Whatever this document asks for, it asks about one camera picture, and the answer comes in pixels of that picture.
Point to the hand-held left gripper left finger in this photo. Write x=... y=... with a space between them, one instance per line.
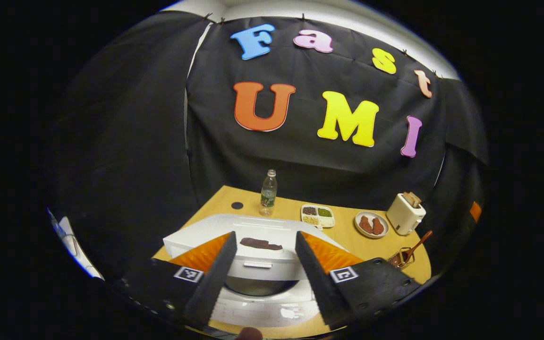
x=210 y=288

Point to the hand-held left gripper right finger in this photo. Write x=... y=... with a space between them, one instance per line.
x=317 y=283

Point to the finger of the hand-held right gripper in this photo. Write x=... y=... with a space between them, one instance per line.
x=475 y=211

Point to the white rice cooker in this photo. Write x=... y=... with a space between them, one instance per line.
x=262 y=226

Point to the metal mesh chopstick holder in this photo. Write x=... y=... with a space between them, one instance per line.
x=397 y=259

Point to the brown toast slice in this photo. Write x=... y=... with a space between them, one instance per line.
x=409 y=200
x=416 y=197

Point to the white divided bean dish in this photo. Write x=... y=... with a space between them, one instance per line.
x=318 y=216

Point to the round white plate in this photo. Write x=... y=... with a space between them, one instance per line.
x=358 y=226

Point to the white toaster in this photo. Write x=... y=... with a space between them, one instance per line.
x=402 y=219

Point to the brown fried chicken piece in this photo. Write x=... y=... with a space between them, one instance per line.
x=378 y=226
x=365 y=225

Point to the black round table grommet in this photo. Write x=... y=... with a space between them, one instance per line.
x=237 y=205

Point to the clear plastic water bottle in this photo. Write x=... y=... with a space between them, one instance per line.
x=268 y=193

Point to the white plastic box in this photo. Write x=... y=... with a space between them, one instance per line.
x=80 y=250

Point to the black backdrop cloth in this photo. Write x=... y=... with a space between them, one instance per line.
x=206 y=141

